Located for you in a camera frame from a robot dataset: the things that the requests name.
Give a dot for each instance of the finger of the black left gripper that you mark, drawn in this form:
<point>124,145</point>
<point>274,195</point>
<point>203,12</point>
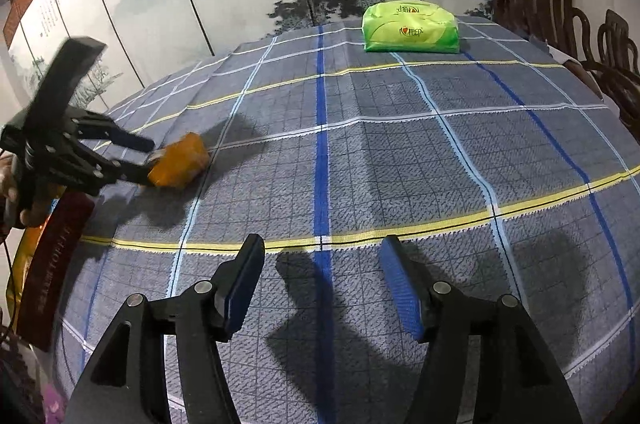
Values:
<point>120,173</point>
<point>95,126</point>

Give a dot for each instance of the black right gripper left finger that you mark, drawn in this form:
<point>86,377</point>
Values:
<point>124,380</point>

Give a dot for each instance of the person's left hand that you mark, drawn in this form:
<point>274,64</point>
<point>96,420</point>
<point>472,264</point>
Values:
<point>9,195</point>

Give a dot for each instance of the dark wooden chair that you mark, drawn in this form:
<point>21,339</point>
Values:
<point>620,57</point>
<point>557,24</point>

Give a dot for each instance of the gold maroon toffee tin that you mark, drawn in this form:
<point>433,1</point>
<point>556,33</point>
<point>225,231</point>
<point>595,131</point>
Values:
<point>40,266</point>

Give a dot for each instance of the orange yellow snack packet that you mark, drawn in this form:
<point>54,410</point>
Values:
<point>177,165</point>

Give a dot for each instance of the blue plaid tablecloth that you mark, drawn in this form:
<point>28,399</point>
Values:
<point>499,168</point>

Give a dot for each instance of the green tissue pack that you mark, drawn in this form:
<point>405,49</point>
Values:
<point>410,25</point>

